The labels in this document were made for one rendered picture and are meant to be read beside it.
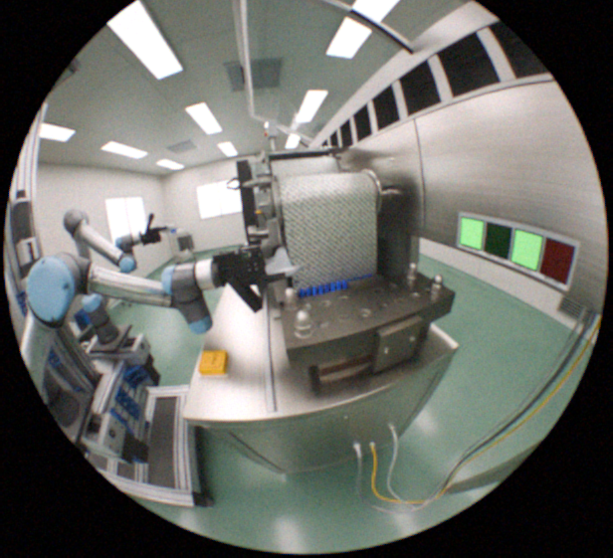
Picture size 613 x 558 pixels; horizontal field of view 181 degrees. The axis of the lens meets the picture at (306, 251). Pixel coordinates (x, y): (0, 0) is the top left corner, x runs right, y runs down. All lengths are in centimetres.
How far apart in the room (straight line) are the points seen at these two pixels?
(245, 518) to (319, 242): 139
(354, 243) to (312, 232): 11
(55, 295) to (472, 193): 79
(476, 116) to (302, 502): 150
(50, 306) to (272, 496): 120
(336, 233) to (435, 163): 29
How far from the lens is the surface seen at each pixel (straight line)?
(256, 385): 45
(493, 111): 40
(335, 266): 49
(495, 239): 38
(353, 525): 128
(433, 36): 55
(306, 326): 33
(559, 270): 35
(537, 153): 36
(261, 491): 131
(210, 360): 52
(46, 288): 48
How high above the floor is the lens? 126
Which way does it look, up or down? 17 degrees down
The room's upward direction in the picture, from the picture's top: 7 degrees counter-clockwise
